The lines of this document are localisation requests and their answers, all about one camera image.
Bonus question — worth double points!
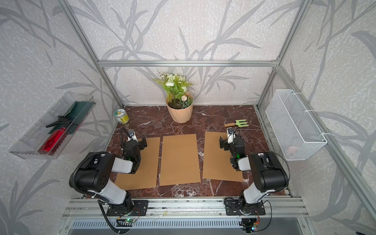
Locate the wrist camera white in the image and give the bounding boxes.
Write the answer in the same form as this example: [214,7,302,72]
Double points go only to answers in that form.
[226,127,236,144]
[126,129,138,142]

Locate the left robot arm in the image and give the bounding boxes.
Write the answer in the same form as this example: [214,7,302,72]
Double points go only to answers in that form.
[69,138,148,217]

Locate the clear plastic wall tray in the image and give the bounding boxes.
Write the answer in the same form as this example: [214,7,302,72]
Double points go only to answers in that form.
[9,92,95,160]

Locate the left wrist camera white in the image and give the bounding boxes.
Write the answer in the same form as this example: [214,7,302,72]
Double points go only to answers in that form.
[126,129,138,142]

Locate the pink flower pot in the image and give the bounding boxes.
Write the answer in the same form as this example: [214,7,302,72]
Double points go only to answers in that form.
[166,92,193,123]

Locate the dark green cloth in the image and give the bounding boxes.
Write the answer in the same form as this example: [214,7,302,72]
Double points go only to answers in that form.
[46,101,96,135]

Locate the green plant white flowers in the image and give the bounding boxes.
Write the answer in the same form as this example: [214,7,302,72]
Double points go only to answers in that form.
[153,72,193,109]

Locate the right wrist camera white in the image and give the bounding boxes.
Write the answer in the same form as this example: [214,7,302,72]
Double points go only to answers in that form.
[226,127,236,144]

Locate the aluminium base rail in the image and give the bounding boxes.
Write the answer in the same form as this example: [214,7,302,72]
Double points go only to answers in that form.
[62,196,309,219]

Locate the white wire mesh basket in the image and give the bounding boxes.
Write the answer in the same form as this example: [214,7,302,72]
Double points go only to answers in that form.
[266,89,328,161]

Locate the green garden fork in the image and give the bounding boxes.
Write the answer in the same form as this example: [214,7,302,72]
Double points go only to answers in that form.
[224,119,249,128]

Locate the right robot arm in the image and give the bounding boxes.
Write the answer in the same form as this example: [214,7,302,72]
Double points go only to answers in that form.
[219,135,289,216]

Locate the brown file bag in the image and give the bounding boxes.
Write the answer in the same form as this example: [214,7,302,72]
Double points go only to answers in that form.
[203,132,243,182]
[115,137,160,191]
[160,134,201,186]

